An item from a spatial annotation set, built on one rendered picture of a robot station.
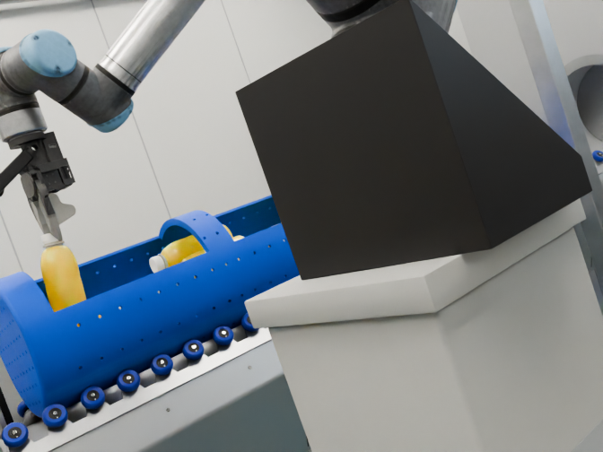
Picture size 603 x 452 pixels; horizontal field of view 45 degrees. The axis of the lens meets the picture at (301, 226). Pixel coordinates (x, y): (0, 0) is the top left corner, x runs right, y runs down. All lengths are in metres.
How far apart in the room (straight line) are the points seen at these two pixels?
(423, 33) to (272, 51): 5.72
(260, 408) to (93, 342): 0.40
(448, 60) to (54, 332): 0.92
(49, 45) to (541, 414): 1.03
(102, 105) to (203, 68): 4.53
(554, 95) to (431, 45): 1.32
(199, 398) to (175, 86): 4.43
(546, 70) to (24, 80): 1.29
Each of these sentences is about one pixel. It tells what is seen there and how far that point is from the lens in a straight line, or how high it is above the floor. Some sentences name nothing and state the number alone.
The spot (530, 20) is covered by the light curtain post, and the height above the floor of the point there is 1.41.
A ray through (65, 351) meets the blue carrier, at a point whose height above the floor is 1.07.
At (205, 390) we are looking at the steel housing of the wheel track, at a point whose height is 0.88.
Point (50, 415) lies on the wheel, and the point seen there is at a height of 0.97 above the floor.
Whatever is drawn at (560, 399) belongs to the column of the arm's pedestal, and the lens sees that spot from 0.91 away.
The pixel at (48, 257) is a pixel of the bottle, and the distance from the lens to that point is 1.48.
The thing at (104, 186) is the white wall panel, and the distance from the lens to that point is 5.29.
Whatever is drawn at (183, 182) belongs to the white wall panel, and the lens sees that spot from 5.58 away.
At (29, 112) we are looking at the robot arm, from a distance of 1.50.
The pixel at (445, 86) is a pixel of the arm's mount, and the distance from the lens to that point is 0.74.
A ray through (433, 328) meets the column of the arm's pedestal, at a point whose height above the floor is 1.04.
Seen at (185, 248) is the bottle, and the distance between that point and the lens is 1.63.
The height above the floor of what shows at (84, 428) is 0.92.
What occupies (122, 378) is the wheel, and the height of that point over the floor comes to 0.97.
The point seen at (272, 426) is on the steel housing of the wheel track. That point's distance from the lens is 1.64.
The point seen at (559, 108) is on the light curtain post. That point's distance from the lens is 2.04.
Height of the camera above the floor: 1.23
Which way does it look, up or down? 4 degrees down
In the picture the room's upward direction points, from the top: 19 degrees counter-clockwise
